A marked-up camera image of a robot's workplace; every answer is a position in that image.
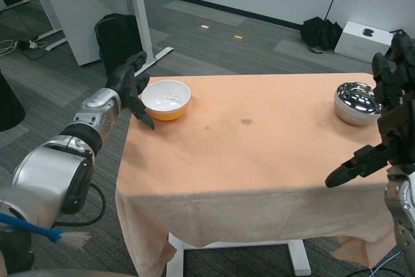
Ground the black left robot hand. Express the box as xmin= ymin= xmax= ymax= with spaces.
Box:
xmin=105 ymin=51 xmax=156 ymax=131

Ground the blue floor cable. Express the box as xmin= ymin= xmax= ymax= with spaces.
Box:
xmin=366 ymin=250 xmax=403 ymax=277

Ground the silver robot chest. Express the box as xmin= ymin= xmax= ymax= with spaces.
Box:
xmin=0 ymin=269 xmax=137 ymax=277

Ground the dark power strip with plugs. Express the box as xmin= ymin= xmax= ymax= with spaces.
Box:
xmin=18 ymin=39 xmax=48 ymax=51

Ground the black trash bin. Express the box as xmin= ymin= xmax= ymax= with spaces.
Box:
xmin=0 ymin=69 xmax=26 ymax=132

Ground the black backpack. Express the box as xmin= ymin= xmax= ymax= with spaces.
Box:
xmin=94 ymin=13 xmax=143 ymax=78

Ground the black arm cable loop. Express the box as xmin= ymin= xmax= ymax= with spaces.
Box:
xmin=51 ymin=182 xmax=107 ymax=228

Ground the white standing desk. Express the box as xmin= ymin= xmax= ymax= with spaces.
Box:
xmin=21 ymin=0 xmax=175 ymax=70

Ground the white cardboard box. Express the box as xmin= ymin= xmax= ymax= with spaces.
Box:
xmin=333 ymin=20 xmax=398 ymax=64

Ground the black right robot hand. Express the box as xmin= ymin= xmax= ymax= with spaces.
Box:
xmin=325 ymin=29 xmax=415 ymax=189

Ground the blue rope with white fringe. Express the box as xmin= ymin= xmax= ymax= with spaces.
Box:
xmin=0 ymin=213 xmax=91 ymax=252

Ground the orange tablecloth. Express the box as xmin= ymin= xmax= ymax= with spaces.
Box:
xmin=115 ymin=72 xmax=401 ymax=277

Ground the white coiled cable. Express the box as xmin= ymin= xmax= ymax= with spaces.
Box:
xmin=0 ymin=39 xmax=18 ymax=56

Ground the white and orange plastic bowl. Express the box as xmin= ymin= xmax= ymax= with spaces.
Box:
xmin=141 ymin=78 xmax=192 ymax=121

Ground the black folded umbrella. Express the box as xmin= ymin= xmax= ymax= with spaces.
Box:
xmin=300 ymin=0 xmax=346 ymax=54

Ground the shiny steel bowl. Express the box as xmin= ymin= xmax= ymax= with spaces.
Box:
xmin=333 ymin=81 xmax=383 ymax=126

